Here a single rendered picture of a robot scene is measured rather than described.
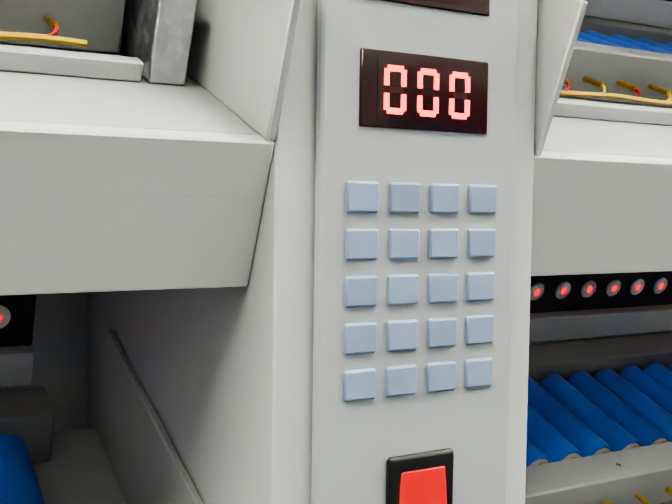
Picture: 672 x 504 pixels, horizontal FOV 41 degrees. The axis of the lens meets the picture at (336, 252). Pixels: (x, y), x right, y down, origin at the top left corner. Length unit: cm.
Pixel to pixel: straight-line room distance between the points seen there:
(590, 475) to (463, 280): 18
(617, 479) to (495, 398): 16
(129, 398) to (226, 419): 9
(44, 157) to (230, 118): 6
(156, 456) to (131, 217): 13
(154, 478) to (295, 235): 13
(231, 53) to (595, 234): 15
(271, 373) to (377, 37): 10
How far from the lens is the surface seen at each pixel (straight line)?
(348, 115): 26
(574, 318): 55
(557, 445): 46
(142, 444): 36
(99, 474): 40
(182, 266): 25
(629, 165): 33
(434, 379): 28
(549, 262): 33
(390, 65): 26
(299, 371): 26
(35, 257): 24
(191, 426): 32
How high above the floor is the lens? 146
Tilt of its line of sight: 3 degrees down
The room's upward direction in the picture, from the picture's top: 1 degrees clockwise
